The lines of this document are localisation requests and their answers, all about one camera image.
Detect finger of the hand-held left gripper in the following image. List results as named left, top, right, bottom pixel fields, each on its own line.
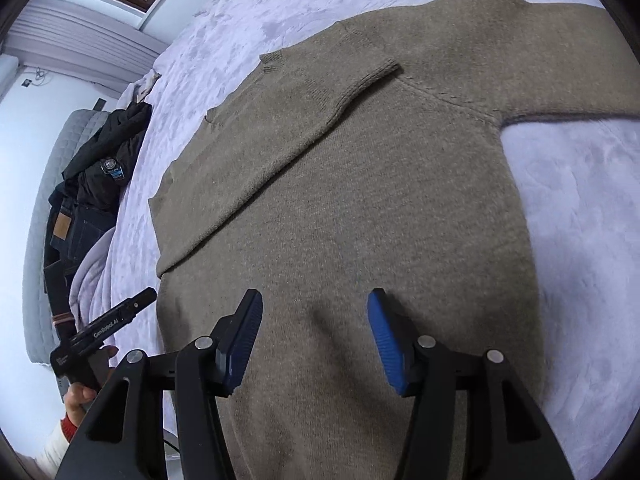
left=127, top=287, right=157, bottom=315

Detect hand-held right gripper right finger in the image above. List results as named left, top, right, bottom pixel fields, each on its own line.
left=366, top=288, right=576, bottom=480

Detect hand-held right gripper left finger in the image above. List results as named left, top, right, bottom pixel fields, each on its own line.
left=55, top=288, right=264, bottom=480

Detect brown knit sweater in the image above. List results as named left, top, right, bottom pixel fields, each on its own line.
left=149, top=0, right=640, bottom=480

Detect person's left forearm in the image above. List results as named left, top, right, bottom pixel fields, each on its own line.
left=30, top=414, right=79, bottom=479

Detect pile of dark clothes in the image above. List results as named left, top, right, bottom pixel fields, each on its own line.
left=22, top=108, right=109, bottom=364

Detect person's left hand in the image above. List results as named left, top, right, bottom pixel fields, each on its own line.
left=63, top=345, right=121, bottom=429

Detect dark blue jeans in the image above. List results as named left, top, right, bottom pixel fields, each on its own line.
left=42, top=194, right=119, bottom=322

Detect black jacket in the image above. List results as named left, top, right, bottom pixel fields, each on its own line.
left=61, top=102, right=154, bottom=211

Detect white crumpled cloth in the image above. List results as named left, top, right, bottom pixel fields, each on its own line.
left=134, top=71, right=164, bottom=99

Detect white window blind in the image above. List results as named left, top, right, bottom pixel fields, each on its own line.
left=2, top=0, right=169, bottom=96

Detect lavender fleece blanket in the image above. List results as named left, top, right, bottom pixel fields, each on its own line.
left=65, top=0, right=640, bottom=480

